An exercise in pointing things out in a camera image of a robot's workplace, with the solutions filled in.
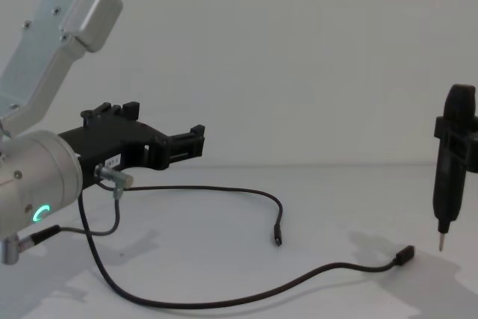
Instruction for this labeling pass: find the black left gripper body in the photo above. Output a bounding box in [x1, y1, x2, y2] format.
[58, 108, 166, 190]

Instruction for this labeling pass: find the long black plug cable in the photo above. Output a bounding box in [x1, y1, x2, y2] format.
[77, 184, 416, 310]

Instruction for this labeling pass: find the thin grey wrist cable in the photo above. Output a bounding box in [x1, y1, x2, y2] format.
[29, 164, 135, 246]

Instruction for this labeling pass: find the white table cloth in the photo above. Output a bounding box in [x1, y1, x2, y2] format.
[0, 162, 478, 319]

